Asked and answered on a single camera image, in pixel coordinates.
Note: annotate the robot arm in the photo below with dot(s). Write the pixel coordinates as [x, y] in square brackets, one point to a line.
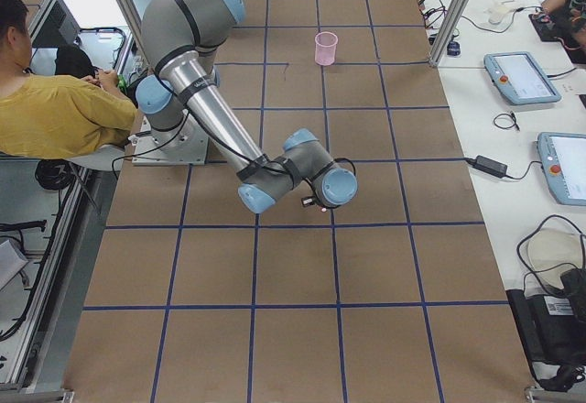
[175, 33]

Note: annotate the pink mesh cup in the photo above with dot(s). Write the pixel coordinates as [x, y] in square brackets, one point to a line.
[325, 48]

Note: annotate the teach pendant upper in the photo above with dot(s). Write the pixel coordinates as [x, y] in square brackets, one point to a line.
[519, 79]

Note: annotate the teach pendant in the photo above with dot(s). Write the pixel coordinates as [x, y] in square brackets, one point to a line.
[519, 79]
[562, 157]

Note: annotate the person in yellow shirt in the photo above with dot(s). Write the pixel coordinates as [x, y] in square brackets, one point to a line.
[70, 114]

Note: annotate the black power brick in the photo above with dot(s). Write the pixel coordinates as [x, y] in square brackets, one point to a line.
[488, 166]

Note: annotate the teach pendant lower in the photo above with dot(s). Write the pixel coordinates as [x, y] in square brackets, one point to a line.
[562, 157]

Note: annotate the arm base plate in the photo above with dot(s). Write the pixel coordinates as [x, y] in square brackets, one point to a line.
[185, 145]

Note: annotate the aluminium frame post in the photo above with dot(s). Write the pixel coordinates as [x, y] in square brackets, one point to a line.
[444, 36]

